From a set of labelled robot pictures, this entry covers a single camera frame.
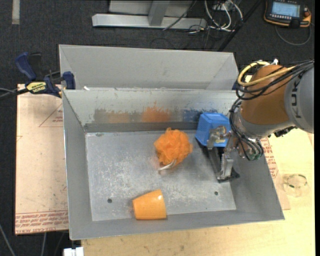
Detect grey metal bin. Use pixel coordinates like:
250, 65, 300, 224
58, 44, 286, 241

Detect blue plastic box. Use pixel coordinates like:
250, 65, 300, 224
194, 112, 231, 149

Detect black cylinder on white bracket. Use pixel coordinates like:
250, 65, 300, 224
273, 126, 298, 138

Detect orange mesh bath pouf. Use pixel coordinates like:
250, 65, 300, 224
153, 127, 194, 174

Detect brown cardboard board, red print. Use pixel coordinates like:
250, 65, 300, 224
14, 83, 291, 236

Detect orange cup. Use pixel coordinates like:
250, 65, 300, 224
131, 189, 168, 221

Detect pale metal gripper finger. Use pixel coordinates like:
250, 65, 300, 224
219, 151, 235, 181
206, 125, 232, 181

